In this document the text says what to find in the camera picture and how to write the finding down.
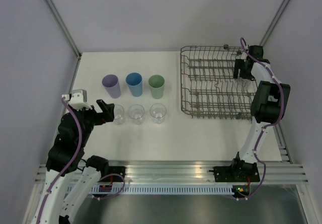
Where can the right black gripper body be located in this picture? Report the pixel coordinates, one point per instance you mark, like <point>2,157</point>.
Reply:
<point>252,78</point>

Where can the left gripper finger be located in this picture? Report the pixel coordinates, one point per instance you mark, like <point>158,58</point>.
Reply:
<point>87,111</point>
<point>107,113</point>

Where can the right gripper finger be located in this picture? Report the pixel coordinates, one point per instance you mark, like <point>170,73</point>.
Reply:
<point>245,74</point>
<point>237,66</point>

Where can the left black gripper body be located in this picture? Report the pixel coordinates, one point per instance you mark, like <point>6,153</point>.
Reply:
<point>90,122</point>

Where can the purple plastic cup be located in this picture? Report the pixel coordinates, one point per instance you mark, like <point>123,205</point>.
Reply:
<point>112,85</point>

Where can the blue plastic cup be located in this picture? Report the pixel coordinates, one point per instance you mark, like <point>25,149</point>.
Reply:
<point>134,82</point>

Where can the green plastic cup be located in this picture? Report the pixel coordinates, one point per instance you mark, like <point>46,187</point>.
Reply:
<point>156,84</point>

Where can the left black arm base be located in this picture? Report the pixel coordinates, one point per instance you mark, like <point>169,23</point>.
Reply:
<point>113,174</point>

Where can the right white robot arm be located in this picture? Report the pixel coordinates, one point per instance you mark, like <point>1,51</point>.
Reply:
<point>269,103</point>

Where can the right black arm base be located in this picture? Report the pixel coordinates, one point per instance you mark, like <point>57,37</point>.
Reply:
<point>231,174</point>

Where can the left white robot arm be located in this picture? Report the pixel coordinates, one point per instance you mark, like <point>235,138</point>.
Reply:
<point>56,205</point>

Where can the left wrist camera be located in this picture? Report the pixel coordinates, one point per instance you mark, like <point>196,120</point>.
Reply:
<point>77,100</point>

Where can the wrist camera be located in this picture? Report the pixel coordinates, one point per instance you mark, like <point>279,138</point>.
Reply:
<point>260,55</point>
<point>77,100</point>

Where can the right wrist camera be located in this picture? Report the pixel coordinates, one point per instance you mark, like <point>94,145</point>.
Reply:
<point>260,55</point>

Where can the grey wire dish rack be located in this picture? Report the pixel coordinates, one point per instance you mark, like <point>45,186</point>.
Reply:
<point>208,89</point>

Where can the white slotted cable duct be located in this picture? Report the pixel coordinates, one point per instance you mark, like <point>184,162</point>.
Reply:
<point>178,189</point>

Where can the right aluminium frame post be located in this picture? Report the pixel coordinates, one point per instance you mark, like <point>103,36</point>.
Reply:
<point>274,22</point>

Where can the aluminium frame post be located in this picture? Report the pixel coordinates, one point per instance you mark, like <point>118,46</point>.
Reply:
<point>274,22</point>
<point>61,24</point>

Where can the aluminium mounting rail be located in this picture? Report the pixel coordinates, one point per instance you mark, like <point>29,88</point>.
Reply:
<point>198,172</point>

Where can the left aluminium frame post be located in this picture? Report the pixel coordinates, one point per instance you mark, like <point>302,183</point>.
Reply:
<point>61,24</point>

